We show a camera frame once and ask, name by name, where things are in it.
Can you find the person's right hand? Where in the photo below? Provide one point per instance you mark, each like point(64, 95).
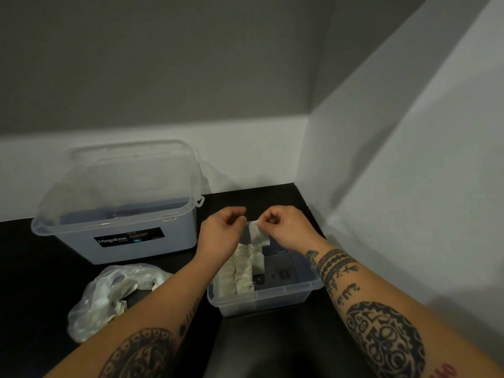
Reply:
point(293, 228)

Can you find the person's left hand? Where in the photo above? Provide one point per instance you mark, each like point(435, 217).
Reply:
point(218, 236)

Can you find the white sachets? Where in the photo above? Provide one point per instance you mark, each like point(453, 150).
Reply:
point(258, 234)

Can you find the rows of white tea bags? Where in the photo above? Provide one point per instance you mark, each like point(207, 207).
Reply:
point(244, 271)

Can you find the small clear plastic bin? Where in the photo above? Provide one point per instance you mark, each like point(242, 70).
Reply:
point(275, 299)

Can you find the clear plastic bag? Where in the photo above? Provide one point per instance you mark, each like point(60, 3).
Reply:
point(82, 318)

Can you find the person's right forearm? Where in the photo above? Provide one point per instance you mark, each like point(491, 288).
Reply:
point(393, 322)

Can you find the person's left forearm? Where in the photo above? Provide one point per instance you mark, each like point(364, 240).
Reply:
point(138, 330)

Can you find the clear storage box lid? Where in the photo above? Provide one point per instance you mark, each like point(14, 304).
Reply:
point(126, 177)

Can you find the large clear storage box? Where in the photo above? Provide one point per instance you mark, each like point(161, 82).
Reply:
point(78, 248)

